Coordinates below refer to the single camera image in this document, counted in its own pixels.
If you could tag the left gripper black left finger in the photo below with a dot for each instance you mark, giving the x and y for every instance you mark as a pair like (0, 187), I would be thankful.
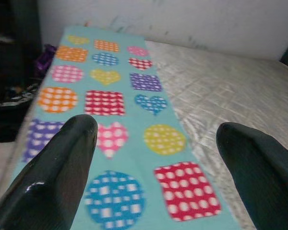
(45, 182)

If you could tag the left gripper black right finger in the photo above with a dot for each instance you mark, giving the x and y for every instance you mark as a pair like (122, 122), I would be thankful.
(266, 177)

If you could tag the white quilted mattress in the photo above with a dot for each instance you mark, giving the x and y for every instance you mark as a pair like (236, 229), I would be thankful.
(218, 83)

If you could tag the teal sheet with colourful shapes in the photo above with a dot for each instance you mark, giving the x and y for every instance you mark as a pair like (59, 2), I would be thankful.
(134, 119)

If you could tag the purple cloth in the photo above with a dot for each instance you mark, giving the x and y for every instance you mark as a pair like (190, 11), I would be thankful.
(44, 60)

